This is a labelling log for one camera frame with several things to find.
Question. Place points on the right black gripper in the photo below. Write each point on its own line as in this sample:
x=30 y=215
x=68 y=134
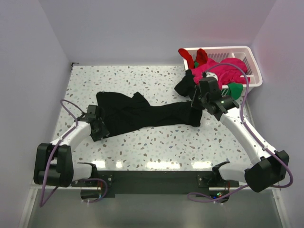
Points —
x=194 y=103

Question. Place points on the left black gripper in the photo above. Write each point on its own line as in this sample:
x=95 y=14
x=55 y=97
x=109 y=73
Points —
x=104 y=131

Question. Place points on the black t-shirt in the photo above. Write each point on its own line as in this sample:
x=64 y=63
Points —
x=123 y=114

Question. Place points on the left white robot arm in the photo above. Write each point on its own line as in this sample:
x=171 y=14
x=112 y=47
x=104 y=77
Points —
x=54 y=160

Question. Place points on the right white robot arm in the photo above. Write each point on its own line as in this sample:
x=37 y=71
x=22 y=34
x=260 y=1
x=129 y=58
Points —
x=268 y=166

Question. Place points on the green garment in basket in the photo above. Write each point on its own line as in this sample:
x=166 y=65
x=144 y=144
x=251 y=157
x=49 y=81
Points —
x=235 y=89

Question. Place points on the pink t-shirt in basket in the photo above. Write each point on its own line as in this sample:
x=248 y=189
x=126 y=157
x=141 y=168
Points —
x=225 y=73

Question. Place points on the white plastic laundry basket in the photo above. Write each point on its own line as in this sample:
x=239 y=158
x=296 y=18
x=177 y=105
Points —
x=243 y=53

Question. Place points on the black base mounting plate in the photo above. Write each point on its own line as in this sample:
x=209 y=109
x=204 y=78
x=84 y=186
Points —
x=161 y=182

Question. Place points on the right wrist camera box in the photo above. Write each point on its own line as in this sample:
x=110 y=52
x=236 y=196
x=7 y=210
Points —
x=209 y=85

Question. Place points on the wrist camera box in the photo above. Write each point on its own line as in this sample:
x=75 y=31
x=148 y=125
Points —
x=209 y=85
x=94 y=112

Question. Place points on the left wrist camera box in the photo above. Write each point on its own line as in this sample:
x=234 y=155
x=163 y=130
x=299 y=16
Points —
x=94 y=112

